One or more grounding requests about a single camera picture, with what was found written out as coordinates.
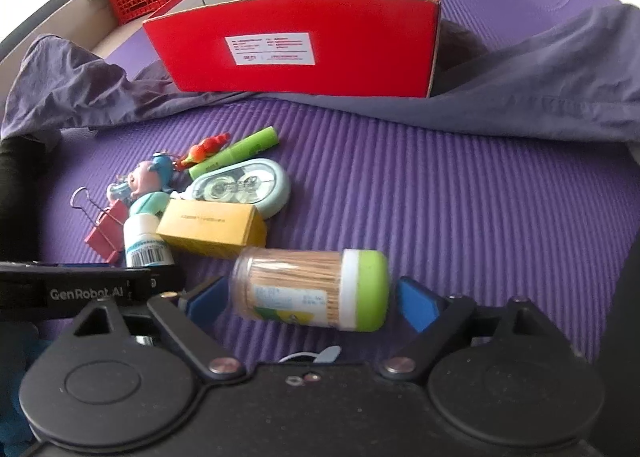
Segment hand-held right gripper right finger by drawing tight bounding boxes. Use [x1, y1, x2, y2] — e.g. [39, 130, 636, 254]
[380, 277, 573, 380]

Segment yellow rectangular box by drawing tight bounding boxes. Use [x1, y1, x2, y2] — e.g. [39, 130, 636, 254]
[156, 198, 268, 260]

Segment toothpick jar with green lid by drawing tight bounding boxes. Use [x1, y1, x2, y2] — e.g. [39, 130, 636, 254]
[231, 247, 390, 333]

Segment red binder clip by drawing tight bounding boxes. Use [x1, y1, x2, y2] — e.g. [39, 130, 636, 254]
[70, 187, 132, 265]

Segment red cardboard box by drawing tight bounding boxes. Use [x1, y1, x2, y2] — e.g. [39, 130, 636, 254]
[142, 0, 442, 99]

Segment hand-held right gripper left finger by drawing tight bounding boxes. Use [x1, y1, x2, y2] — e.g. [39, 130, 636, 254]
[72, 277, 248, 383]

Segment white bottle with teal label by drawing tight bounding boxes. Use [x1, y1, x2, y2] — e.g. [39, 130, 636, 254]
[124, 214, 174, 268]

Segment grey purple cloth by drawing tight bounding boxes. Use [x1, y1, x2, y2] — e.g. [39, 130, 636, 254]
[0, 4, 640, 163]

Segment light blue correction tape dispenser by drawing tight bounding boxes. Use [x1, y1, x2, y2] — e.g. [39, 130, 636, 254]
[180, 160, 292, 219]

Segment pink and blue cartoon figure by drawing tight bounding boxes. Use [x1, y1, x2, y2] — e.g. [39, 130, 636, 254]
[107, 152, 176, 203]

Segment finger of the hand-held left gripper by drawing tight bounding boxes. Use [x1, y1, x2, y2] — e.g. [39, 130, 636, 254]
[148, 264, 186, 295]

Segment red orange charm keychain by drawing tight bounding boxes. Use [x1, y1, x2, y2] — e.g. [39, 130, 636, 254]
[182, 133, 231, 169]

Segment green highlighter pen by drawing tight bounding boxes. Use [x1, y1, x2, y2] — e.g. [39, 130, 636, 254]
[189, 126, 280, 182]

